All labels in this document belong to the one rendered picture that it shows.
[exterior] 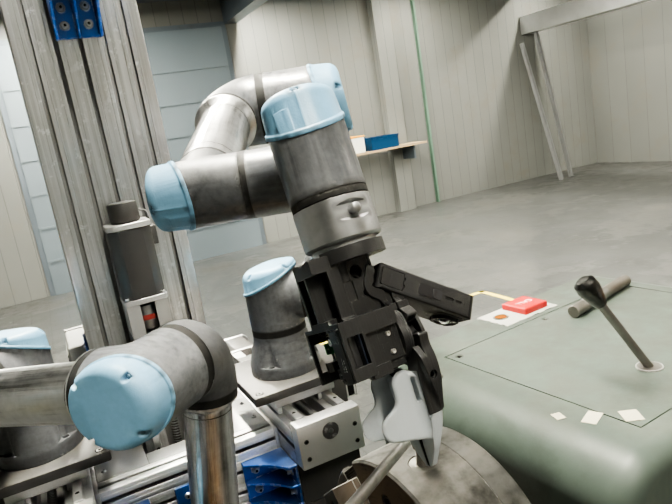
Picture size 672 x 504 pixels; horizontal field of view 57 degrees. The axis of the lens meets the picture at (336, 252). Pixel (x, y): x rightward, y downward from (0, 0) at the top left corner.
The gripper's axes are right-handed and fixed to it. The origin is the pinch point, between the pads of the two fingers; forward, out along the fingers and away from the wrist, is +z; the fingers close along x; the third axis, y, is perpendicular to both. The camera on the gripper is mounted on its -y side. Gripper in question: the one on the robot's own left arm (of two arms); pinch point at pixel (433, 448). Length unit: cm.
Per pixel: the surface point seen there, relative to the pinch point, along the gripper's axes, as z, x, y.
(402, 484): 7.1, -16.2, -4.3
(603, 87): -249, -704, -1059
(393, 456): 1.5, -8.3, -0.2
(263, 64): -390, -749, -391
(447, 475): 8.1, -14.6, -9.6
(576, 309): -1, -29, -54
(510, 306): -4, -40, -51
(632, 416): 8.7, -4.2, -30.7
